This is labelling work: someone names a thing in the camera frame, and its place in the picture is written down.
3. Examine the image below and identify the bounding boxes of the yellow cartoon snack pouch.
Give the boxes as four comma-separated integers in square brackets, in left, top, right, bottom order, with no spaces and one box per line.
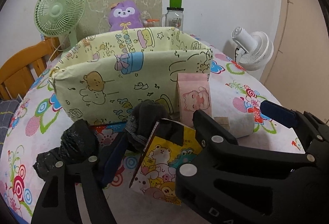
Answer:
[129,119,202,205]

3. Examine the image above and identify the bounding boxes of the white tissue roll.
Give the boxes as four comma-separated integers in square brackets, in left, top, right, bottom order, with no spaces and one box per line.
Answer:
[214,113,254,138]

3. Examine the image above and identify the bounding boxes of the pink tissue pack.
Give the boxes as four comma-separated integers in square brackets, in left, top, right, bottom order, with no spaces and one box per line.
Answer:
[177,73,211,128]

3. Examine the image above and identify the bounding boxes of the white standing fan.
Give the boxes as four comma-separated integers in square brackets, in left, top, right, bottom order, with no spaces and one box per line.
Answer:
[231,27,274,71]

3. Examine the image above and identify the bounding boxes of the grey plaid pillow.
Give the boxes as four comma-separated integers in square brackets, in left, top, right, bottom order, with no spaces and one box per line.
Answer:
[0,97,21,149]

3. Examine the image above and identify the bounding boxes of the yellow fabric storage basket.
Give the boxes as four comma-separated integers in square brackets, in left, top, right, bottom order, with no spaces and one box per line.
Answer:
[49,27,213,125]

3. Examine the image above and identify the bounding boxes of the glass jar green lid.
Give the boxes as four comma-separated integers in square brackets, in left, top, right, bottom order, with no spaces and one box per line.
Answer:
[160,0,184,31]

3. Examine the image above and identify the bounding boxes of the purple plush bunny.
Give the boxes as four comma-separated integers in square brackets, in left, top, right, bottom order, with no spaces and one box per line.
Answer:
[108,0,143,32]

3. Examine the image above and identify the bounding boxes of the green desk fan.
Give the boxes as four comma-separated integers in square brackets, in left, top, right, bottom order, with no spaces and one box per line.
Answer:
[34,0,86,59]

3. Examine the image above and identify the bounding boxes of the cartoon printed cardboard panel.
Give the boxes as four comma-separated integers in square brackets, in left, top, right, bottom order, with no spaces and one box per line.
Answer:
[76,0,162,40]

